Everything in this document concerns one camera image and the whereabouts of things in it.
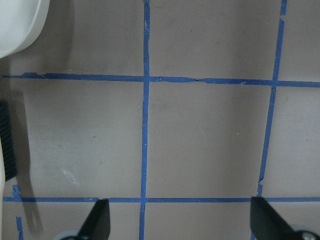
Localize beige plastic dustpan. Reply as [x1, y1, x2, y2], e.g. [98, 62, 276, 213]
[0, 0, 50, 58]

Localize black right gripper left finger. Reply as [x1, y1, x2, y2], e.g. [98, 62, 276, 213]
[53, 199, 111, 240]

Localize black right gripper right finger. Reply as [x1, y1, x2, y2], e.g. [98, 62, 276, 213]
[250, 196, 320, 240]

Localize beige hand brush black bristles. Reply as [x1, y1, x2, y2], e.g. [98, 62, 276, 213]
[0, 101, 18, 202]

